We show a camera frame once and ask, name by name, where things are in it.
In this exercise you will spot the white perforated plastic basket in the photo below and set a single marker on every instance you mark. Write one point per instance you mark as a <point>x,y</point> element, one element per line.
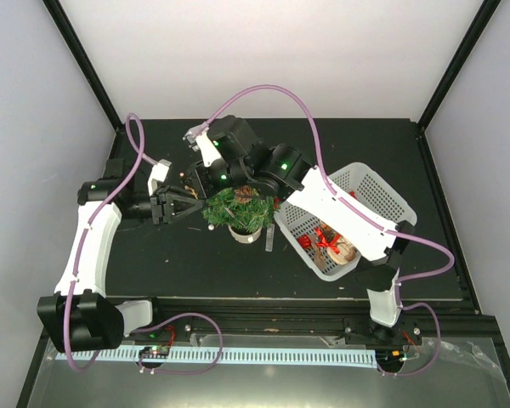
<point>371,190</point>

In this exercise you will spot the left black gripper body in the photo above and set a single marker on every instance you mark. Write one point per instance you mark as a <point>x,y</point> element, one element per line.
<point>158,206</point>

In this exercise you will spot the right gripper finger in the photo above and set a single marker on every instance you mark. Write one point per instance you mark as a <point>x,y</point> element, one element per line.
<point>197,193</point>
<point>191,176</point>

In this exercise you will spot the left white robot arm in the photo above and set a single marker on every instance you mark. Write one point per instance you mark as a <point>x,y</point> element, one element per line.
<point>78,317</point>

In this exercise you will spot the left black frame post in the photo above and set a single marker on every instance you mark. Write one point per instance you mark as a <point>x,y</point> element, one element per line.
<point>74,44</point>

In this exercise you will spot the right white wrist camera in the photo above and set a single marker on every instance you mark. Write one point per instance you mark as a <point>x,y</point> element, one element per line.
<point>198,140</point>

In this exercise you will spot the black frame post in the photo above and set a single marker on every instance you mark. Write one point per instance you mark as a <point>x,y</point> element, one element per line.
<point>466,46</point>
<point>74,44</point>

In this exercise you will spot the beige fabric sack ornament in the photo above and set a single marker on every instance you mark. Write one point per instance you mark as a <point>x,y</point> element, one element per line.
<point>342,252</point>

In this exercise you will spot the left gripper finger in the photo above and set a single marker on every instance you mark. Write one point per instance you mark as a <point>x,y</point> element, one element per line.
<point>179,216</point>
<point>177,197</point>

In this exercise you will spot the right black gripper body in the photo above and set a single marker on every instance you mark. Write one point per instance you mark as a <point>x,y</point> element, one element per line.
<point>212,186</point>

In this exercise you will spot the dark pine cone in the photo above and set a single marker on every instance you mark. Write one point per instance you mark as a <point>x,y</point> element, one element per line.
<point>328,232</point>

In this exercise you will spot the red gift box ornament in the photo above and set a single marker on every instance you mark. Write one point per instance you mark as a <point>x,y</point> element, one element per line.
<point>304,241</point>

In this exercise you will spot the gold glitter twig ornament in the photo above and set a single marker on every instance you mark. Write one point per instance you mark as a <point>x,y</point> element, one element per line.
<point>192,191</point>

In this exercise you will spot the red ribbon bow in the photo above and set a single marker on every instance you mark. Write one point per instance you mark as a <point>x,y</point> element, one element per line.
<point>324,243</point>

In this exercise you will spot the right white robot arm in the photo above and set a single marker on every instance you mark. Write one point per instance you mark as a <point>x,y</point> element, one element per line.
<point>232,155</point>

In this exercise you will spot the white slotted cable duct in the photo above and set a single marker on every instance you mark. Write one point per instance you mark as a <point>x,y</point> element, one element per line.
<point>156,355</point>

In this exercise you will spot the right black frame post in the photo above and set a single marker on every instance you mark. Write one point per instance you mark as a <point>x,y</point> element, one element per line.
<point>466,46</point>

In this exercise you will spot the small green christmas tree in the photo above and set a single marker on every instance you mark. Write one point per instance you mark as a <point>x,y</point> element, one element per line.
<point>245,222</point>

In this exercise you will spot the brown pine cone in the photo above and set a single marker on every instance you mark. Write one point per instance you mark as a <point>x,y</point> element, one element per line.
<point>244,194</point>

